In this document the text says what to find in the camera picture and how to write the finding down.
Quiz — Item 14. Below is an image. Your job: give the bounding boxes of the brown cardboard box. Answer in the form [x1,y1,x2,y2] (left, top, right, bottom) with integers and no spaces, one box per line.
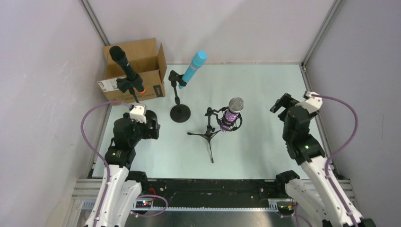
[97,38,167,103]

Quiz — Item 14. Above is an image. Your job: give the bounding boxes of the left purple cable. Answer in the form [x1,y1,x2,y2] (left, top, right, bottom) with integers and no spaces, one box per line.
[80,100,132,227]

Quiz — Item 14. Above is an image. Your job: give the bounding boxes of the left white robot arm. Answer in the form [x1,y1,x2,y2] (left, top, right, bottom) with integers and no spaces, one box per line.
[84,107,160,227]

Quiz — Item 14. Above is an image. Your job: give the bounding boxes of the black round-base mic stand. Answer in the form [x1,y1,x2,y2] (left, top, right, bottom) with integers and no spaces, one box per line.
[116,76,146,103]
[168,70,191,123]

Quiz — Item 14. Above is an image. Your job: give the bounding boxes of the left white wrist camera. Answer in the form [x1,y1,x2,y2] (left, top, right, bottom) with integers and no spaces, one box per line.
[129,103,147,123]

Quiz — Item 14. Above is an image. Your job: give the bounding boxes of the black tripod shock-mount stand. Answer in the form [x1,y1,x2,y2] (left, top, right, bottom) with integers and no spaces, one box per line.
[187,107,228,163]

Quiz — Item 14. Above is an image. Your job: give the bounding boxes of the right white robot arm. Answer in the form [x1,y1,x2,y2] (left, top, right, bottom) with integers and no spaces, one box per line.
[270,91,375,227]

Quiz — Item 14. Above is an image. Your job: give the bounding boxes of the black microphone orange end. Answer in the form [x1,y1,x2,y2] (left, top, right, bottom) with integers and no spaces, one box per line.
[109,46,140,79]

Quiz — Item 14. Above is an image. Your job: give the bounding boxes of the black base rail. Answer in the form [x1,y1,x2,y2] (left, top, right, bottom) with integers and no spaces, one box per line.
[141,178,290,209]

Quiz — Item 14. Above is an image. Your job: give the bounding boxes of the teal microphone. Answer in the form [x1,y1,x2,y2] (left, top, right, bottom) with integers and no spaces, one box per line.
[182,50,208,84]

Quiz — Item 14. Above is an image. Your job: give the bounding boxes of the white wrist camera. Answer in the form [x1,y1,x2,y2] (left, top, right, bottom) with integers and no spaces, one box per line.
[129,103,147,123]
[295,91,323,119]

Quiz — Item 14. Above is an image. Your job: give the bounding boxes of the purple glitter microphone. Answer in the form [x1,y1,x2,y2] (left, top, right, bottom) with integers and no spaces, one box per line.
[219,97,244,132]

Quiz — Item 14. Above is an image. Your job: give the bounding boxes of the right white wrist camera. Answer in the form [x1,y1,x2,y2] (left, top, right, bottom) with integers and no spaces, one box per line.
[295,91,323,119]

